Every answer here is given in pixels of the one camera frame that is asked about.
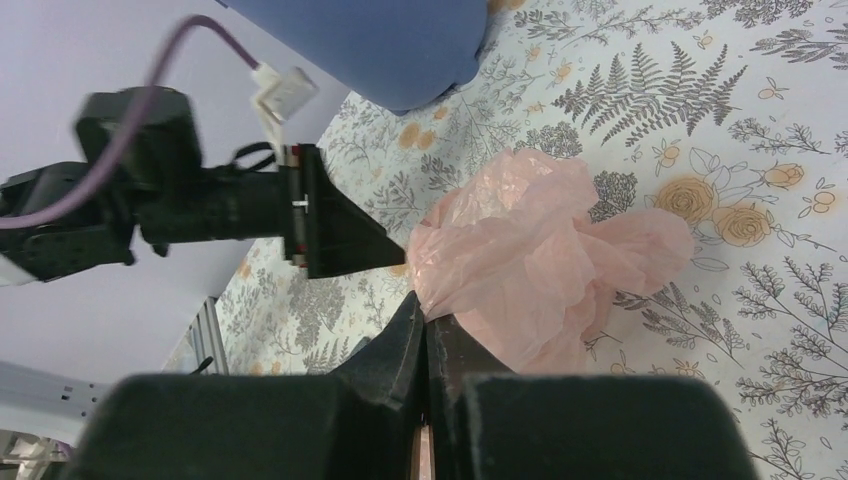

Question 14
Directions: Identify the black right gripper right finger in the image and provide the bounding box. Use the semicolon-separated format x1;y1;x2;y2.
426;317;756;479

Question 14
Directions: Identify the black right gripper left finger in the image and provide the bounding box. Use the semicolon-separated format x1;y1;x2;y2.
62;293;424;479

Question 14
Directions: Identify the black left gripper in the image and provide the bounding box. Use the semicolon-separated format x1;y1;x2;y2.
74;87;406;279

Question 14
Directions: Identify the pink plastic trash bag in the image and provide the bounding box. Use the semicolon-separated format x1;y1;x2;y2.
407;149;694;374

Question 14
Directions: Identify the blue plastic trash bin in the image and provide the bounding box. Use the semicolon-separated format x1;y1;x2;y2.
225;0;488;115

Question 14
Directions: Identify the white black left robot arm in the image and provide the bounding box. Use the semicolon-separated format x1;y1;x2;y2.
1;87;405;282

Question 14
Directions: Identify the floral patterned tablecloth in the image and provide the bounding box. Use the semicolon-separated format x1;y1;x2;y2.
201;1;847;479

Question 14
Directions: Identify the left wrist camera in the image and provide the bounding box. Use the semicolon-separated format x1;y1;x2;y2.
251;62;320;165

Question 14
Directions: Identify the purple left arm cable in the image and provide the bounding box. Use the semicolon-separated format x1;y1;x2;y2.
0;14;261;232

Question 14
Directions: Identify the aluminium frame rail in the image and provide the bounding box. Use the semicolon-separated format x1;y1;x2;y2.
1;297;229;479

